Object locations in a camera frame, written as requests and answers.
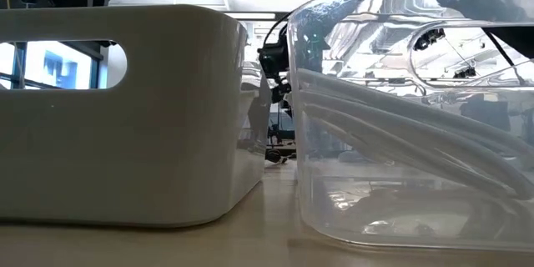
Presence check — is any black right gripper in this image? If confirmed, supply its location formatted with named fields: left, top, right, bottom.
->
left=257, top=28, right=293, bottom=106

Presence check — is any thick white cable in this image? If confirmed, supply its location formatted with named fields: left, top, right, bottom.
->
left=295, top=68, right=534, bottom=202

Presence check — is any white plastic bin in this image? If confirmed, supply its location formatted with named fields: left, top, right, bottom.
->
left=0, top=3, right=273, bottom=229

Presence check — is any window with dark frame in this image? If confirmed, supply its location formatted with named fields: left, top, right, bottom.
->
left=0, top=40, right=128, bottom=91

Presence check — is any clear plastic bin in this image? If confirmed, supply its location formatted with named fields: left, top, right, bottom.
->
left=286, top=0, right=534, bottom=254

